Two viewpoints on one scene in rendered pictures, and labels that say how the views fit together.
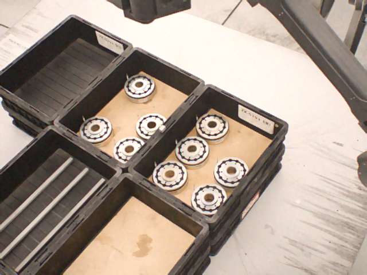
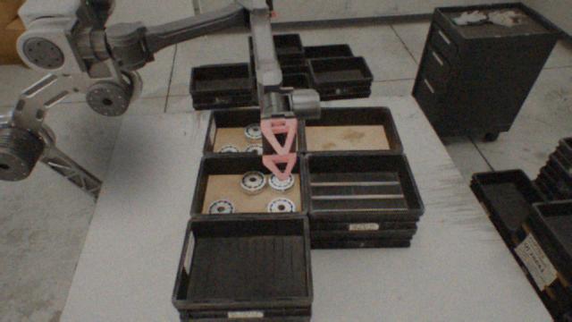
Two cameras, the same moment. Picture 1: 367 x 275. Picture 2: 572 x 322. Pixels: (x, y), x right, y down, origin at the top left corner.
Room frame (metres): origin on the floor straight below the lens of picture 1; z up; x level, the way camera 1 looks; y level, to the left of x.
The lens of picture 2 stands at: (1.59, 0.91, 1.95)
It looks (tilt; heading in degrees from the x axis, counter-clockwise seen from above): 45 degrees down; 226
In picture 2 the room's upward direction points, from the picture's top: straight up
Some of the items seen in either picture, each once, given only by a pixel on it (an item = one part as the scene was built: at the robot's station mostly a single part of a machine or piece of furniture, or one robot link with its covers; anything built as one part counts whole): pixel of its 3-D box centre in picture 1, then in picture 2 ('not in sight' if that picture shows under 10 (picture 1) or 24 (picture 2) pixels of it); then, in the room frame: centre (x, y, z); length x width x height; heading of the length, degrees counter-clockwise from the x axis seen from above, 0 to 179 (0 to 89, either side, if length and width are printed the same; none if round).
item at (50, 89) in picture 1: (67, 76); (247, 266); (1.26, 0.37, 0.87); 0.40 x 0.30 x 0.11; 137
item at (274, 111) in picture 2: not in sight; (276, 127); (1.20, 0.46, 1.46); 0.07 x 0.07 x 0.10; 54
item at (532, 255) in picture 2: not in sight; (534, 260); (0.16, 1.02, 0.41); 0.31 x 0.02 x 0.16; 53
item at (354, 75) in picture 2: not in sight; (337, 96); (-0.23, -0.48, 0.37); 0.40 x 0.30 x 0.45; 143
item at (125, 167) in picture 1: (131, 104); (250, 184); (1.06, 0.15, 0.92); 0.40 x 0.30 x 0.02; 137
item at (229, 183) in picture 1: (231, 172); (256, 131); (0.80, -0.13, 0.86); 0.10 x 0.10 x 0.01
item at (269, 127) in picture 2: not in sight; (281, 143); (1.24, 0.52, 1.47); 0.09 x 0.07 x 0.07; 54
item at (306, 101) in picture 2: not in sight; (290, 101); (1.11, 0.41, 1.45); 0.12 x 0.11 x 0.09; 54
